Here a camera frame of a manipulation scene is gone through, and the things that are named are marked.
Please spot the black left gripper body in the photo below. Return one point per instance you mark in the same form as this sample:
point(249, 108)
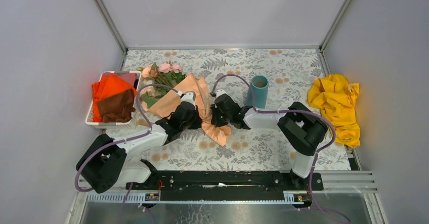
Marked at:
point(194, 123)

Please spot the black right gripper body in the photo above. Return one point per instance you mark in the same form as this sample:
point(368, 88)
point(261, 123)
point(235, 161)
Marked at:
point(220, 119)

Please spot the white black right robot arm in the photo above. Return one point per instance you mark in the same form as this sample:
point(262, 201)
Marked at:
point(302, 128)

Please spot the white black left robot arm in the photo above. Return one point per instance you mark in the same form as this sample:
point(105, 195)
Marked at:
point(103, 164)

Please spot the teal cylindrical vase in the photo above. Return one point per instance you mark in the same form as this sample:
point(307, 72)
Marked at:
point(257, 95)

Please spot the brown cloth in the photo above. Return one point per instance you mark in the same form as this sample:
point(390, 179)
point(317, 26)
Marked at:
point(117, 108)

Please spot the pink cloth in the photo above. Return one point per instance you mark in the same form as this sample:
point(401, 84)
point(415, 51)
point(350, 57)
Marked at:
point(130, 78)

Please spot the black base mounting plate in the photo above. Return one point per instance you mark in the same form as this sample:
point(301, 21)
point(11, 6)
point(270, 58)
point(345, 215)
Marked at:
point(227, 185)

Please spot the floral patterned table mat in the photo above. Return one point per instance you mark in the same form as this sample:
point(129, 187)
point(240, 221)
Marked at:
point(290, 73)

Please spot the orange cloth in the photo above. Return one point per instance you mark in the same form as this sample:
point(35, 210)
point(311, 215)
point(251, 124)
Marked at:
point(104, 88)

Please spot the white plastic basket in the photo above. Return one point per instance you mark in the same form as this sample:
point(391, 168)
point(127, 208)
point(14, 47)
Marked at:
point(118, 125)

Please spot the yellow crumpled cloth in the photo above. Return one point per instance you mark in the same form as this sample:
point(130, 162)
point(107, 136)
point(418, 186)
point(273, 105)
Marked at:
point(336, 98)

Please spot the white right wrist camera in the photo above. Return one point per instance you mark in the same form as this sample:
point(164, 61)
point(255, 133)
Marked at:
point(218, 93)

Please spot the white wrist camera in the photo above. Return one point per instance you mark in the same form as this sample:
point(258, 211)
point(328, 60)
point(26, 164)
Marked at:
point(188, 97)
point(218, 93)

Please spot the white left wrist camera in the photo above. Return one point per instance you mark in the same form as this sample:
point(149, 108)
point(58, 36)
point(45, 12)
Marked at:
point(188, 97)

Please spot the aluminium frame rail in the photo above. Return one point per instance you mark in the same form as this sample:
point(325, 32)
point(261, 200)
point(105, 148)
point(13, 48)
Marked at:
point(111, 25)

